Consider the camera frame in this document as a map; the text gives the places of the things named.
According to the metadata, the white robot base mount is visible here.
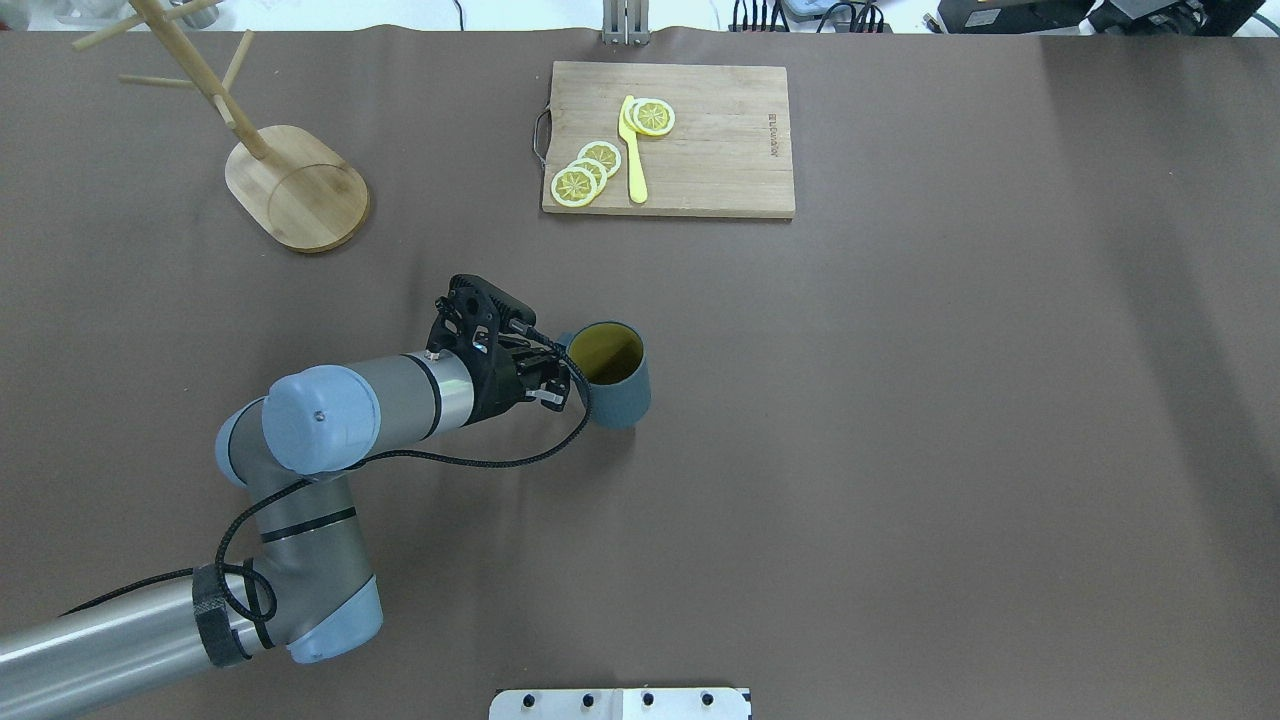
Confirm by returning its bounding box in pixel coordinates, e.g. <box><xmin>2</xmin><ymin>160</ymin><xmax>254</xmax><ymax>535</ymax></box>
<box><xmin>488</xmin><ymin>687</ymin><xmax>754</xmax><ymax>719</ymax></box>

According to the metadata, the wooden cup rack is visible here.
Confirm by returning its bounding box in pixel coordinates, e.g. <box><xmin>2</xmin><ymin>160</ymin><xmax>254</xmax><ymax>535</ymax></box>
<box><xmin>72</xmin><ymin>1</ymin><xmax>372</xmax><ymax>254</ymax></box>

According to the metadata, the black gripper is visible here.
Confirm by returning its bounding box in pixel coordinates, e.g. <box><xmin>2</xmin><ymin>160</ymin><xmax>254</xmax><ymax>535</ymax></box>
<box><xmin>465</xmin><ymin>340</ymin><xmax>573</xmax><ymax>425</ymax></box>

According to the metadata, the blue mug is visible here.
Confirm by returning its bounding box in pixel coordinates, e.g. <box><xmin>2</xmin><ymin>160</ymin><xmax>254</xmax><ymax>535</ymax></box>
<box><xmin>559</xmin><ymin>322</ymin><xmax>652</xmax><ymax>430</ymax></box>

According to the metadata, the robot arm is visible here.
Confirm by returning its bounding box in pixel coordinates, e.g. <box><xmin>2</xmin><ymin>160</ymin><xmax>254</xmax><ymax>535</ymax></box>
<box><xmin>3</xmin><ymin>340</ymin><xmax>590</xmax><ymax>719</ymax></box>

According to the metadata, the lemon slice under pair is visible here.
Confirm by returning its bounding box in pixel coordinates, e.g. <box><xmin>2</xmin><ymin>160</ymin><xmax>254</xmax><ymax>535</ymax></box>
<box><xmin>620</xmin><ymin>96</ymin><xmax>645</xmax><ymax>136</ymax></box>

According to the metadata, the lemon slice front of pair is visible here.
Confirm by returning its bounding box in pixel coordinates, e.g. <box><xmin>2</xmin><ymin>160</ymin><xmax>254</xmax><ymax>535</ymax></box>
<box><xmin>628</xmin><ymin>97</ymin><xmax>676</xmax><ymax>137</ymax></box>

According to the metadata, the bamboo cutting board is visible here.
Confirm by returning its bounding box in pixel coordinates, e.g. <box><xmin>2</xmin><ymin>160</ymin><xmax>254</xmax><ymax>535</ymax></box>
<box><xmin>541</xmin><ymin>61</ymin><xmax>796</xmax><ymax>220</ymax></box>

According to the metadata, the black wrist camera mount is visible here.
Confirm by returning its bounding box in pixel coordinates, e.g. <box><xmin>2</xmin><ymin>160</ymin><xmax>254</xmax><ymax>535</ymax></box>
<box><xmin>426</xmin><ymin>274</ymin><xmax>538</xmax><ymax>357</ymax></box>

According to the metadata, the lemon slice middle of trio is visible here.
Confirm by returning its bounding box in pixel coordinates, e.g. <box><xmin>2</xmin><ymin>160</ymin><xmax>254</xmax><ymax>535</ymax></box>
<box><xmin>570</xmin><ymin>158</ymin><xmax>609</xmax><ymax>193</ymax></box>

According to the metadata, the yellow plastic knife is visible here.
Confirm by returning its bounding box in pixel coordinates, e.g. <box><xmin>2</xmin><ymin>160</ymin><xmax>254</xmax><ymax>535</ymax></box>
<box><xmin>617</xmin><ymin>95</ymin><xmax>649</xmax><ymax>205</ymax></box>

